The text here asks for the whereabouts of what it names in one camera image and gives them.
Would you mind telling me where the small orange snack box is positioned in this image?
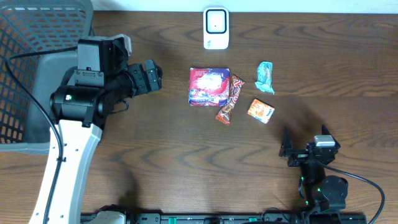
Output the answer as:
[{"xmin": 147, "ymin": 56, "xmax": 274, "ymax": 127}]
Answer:
[{"xmin": 248, "ymin": 99, "xmax": 275, "ymax": 124}]

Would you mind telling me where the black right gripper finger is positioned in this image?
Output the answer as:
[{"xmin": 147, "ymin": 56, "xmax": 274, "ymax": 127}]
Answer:
[
  {"xmin": 279, "ymin": 127, "xmax": 294, "ymax": 157},
  {"xmin": 321, "ymin": 124, "xmax": 331, "ymax": 136}
]

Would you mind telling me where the grey plastic mesh basket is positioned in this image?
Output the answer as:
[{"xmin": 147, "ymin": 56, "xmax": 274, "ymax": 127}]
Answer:
[{"xmin": 1, "ymin": 0, "xmax": 93, "ymax": 155}]

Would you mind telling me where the white barcode scanner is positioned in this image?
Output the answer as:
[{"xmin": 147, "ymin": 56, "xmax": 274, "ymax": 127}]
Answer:
[{"xmin": 203, "ymin": 7, "xmax": 229, "ymax": 50}]

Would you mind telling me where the red purple snack packet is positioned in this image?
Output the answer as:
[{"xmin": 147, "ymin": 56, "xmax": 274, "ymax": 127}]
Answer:
[{"xmin": 188, "ymin": 68, "xmax": 230, "ymax": 106}]

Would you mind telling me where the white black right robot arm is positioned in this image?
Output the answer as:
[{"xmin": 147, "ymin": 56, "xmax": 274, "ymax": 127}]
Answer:
[{"xmin": 279, "ymin": 125, "xmax": 348, "ymax": 223}]

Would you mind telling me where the black mounting rail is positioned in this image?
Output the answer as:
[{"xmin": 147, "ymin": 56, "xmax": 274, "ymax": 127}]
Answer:
[{"xmin": 80, "ymin": 205, "xmax": 367, "ymax": 224}]

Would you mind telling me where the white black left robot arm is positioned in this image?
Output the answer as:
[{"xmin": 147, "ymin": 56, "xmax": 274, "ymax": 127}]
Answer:
[{"xmin": 30, "ymin": 34, "xmax": 162, "ymax": 223}]

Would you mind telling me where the red orange candy bar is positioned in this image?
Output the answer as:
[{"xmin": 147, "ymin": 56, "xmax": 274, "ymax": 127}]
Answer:
[{"xmin": 215, "ymin": 74, "xmax": 245, "ymax": 125}]

